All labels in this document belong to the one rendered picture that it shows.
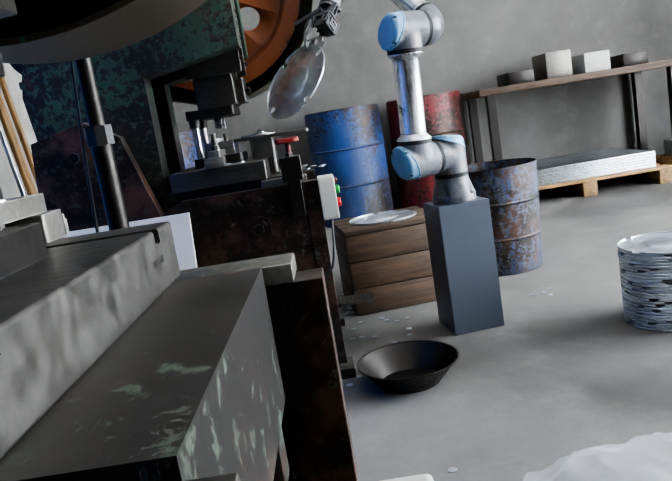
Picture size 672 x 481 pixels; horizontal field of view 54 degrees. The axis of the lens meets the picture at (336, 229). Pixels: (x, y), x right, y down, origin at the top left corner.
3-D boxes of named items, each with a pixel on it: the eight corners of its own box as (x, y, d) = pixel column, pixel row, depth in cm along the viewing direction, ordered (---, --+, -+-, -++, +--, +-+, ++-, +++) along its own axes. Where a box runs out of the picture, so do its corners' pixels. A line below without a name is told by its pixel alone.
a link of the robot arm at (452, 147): (475, 169, 224) (470, 130, 222) (444, 176, 218) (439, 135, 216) (453, 170, 235) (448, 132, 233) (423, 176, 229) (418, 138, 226)
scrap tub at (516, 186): (530, 250, 330) (519, 155, 322) (562, 267, 288) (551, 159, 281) (448, 264, 329) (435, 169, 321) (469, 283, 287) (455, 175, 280)
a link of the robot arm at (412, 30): (447, 175, 219) (431, 6, 207) (411, 184, 212) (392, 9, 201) (425, 173, 229) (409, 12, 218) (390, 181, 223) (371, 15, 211)
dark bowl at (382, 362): (449, 354, 209) (446, 333, 208) (473, 392, 180) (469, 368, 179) (356, 370, 208) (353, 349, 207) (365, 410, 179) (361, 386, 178)
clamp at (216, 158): (230, 163, 215) (224, 132, 214) (224, 166, 199) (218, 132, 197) (212, 166, 215) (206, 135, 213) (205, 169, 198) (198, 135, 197)
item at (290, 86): (260, 95, 242) (258, 94, 241) (309, 32, 233) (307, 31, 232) (281, 134, 221) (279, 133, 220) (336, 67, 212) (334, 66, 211)
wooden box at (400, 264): (426, 278, 307) (416, 205, 302) (452, 297, 270) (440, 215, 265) (343, 294, 303) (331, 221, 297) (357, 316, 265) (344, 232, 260)
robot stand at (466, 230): (484, 312, 245) (469, 194, 238) (504, 325, 228) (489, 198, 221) (439, 321, 243) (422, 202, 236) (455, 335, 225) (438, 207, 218)
